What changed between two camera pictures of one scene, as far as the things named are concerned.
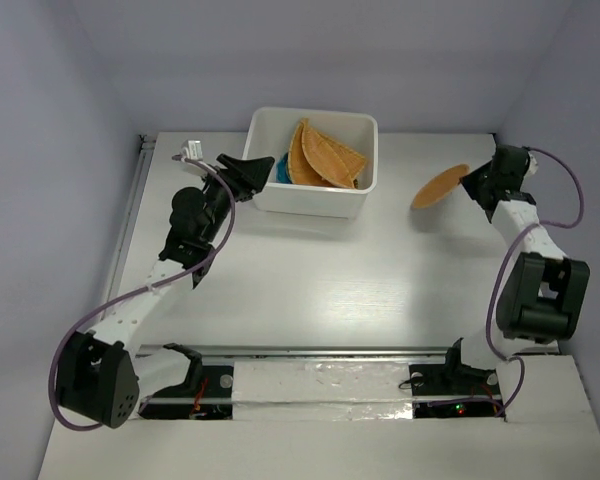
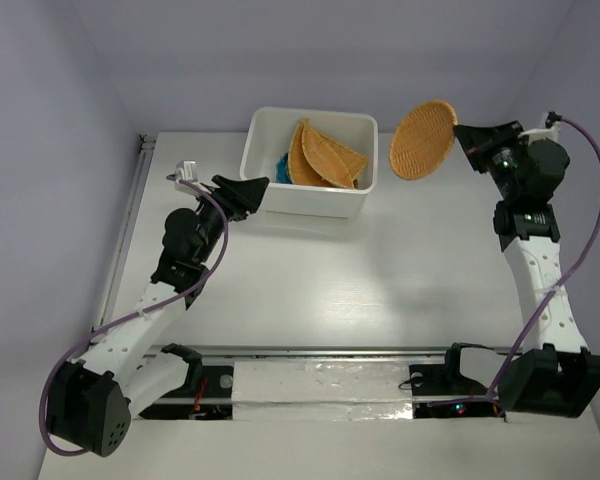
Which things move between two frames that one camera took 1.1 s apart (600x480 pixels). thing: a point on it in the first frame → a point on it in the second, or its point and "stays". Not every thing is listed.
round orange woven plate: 439,185 → 422,139
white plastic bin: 269,133 stays
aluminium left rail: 146,148 stays
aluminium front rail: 326,350 stays
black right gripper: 469,182 → 479,141
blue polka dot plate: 282,173 stays
